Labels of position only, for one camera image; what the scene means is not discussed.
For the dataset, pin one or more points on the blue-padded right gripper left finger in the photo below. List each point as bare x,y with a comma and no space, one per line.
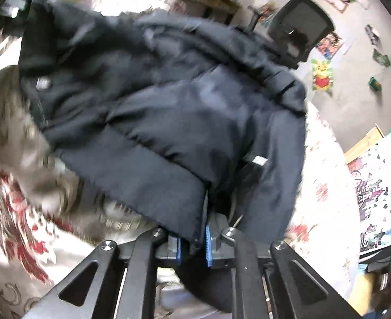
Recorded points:
114,281

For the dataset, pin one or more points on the green photo on wall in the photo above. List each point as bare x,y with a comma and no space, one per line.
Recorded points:
381,59

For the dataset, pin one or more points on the floral satin bed quilt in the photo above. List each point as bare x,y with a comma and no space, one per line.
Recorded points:
40,194

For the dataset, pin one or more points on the small cartoon sticker poster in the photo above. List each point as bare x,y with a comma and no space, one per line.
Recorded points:
267,12

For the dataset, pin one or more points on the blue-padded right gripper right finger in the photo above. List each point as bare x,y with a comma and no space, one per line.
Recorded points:
270,281

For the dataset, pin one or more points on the light wooden board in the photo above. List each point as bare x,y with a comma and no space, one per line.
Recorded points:
372,137

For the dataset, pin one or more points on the green hanging wall pouch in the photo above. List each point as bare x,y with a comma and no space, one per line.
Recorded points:
374,85

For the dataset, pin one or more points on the Winnie the Pooh poster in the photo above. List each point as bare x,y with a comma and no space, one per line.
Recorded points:
322,76

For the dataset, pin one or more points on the black mesh office chair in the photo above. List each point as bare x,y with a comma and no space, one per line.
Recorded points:
294,31

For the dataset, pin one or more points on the dark navy puffer jacket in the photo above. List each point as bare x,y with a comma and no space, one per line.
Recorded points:
174,117

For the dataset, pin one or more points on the black-white photo on wall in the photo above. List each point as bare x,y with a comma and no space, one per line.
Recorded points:
372,34

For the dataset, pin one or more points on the cartoon anime poster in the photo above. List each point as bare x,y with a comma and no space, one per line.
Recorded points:
329,45

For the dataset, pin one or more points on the blue bicycle print curtain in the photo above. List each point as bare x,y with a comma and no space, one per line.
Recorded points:
371,172

